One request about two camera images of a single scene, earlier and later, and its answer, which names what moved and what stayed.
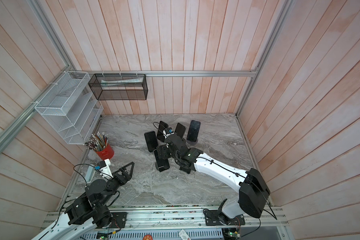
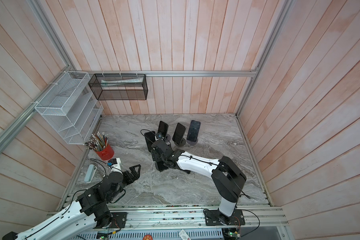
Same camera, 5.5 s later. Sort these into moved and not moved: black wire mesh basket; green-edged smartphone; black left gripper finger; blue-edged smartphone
Moved: black left gripper finger
Not moved: black wire mesh basket; blue-edged smartphone; green-edged smartphone
